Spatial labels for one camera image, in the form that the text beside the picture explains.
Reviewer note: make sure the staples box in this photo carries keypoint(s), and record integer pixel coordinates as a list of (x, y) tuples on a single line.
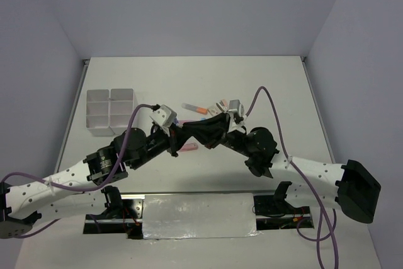
[(214, 110)]

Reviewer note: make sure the white compartment organizer box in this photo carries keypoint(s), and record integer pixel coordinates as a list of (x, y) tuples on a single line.
[(108, 111)]

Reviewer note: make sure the orange capped marker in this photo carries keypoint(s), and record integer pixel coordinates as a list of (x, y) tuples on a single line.
[(194, 108)]

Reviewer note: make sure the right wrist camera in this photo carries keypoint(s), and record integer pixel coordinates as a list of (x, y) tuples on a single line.
[(237, 117)]

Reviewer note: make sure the silver tape panel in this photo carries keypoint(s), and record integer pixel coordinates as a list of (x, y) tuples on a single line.
[(199, 216)]

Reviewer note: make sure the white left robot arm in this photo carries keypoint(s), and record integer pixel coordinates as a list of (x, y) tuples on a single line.
[(86, 187)]

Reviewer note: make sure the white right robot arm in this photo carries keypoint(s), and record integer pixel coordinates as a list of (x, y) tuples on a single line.
[(349, 187)]

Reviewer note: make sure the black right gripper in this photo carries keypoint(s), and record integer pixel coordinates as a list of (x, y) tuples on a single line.
[(213, 126)]

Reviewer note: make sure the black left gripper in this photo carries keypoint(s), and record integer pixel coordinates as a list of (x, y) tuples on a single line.
[(177, 138)]

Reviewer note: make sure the pink transparent case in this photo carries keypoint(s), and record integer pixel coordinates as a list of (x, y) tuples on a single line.
[(189, 147)]

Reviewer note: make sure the purple pink case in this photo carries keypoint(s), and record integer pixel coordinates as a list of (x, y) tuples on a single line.
[(184, 121)]

